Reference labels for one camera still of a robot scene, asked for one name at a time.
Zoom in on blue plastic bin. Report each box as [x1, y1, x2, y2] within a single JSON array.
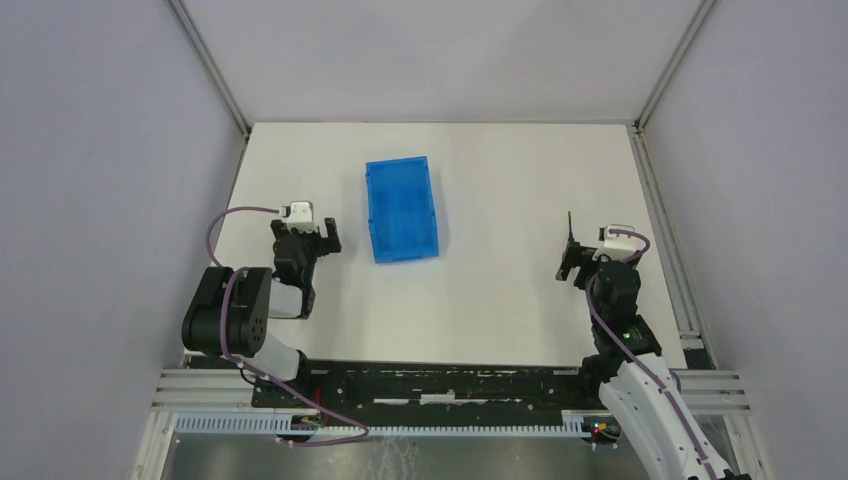
[[365, 156, 440, 264]]

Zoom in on aluminium frame post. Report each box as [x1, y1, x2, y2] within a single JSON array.
[[164, 0, 252, 141], [633, 0, 720, 131]]

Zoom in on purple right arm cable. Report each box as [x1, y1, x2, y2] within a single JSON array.
[[584, 227, 721, 480]]

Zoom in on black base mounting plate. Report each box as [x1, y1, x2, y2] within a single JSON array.
[[292, 359, 602, 428]]

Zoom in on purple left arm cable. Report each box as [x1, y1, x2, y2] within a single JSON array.
[[205, 205, 370, 448]]

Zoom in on left aluminium frame post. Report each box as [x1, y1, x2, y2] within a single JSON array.
[[164, 0, 252, 141]]

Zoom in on right aluminium frame post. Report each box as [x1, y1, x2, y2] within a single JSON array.
[[633, 0, 720, 131]]

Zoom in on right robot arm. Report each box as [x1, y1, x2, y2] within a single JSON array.
[[556, 240, 741, 479]]

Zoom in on white slotted cable duct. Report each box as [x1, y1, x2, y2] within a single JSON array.
[[174, 412, 590, 440]]

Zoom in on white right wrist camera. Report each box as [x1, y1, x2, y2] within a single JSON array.
[[592, 224, 642, 261]]

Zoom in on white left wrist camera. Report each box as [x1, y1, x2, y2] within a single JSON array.
[[279, 201, 317, 233]]

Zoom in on right aluminium table rail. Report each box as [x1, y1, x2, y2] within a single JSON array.
[[627, 121, 717, 370]]

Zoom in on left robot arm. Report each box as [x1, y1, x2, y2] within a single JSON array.
[[181, 217, 342, 408]]

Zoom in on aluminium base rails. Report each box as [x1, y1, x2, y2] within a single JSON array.
[[152, 369, 255, 412], [673, 370, 751, 415]]

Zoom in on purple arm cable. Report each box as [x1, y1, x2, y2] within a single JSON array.
[[584, 227, 721, 480], [205, 205, 370, 448]]

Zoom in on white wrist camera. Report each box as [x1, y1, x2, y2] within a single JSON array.
[[592, 224, 642, 261], [279, 201, 317, 233]]

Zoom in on right aluminium base rails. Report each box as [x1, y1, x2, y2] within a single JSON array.
[[673, 370, 751, 415]]

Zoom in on left aluminium base rails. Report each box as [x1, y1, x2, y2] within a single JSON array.
[[152, 369, 255, 412]]

